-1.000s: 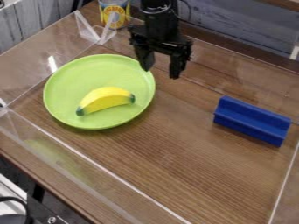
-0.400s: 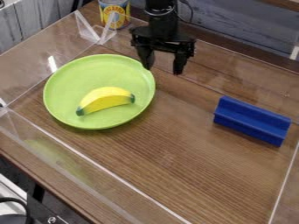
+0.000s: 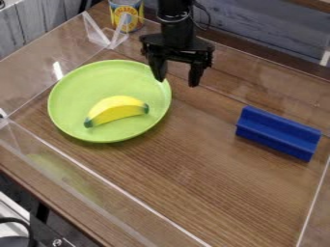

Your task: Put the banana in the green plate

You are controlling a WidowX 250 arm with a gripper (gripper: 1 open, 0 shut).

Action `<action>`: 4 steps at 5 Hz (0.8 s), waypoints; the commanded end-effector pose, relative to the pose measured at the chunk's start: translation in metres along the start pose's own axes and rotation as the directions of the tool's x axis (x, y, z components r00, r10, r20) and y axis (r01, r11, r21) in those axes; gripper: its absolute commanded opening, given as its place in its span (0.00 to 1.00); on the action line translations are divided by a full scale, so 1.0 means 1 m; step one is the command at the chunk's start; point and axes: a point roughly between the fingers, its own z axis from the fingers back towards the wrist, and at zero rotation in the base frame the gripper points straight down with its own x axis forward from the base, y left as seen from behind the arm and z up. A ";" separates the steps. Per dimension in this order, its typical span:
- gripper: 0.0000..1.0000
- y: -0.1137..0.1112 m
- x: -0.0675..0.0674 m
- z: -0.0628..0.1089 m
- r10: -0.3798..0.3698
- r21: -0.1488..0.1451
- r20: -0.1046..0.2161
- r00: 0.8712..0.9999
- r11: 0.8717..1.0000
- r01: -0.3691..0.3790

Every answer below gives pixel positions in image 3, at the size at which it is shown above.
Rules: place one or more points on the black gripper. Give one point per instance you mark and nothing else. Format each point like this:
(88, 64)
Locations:
(176, 44)

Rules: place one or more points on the yellow toy banana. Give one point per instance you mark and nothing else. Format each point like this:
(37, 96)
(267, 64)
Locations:
(113, 108)

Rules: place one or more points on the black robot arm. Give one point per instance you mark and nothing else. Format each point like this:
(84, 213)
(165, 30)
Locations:
(177, 10)

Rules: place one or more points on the green round plate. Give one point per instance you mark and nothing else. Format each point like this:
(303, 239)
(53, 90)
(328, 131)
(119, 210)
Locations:
(96, 81)

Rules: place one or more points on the yellow blue tin can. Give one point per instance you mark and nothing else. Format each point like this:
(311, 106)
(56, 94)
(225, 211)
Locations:
(127, 14)

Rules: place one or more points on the blue plastic block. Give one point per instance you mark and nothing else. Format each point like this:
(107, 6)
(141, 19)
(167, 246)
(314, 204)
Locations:
(278, 133)

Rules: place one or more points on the clear acrylic corner bracket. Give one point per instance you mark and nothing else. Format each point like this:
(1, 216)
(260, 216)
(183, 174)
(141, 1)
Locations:
(105, 37)

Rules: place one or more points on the clear acrylic enclosure wall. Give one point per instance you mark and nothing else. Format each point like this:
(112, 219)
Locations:
(101, 209)

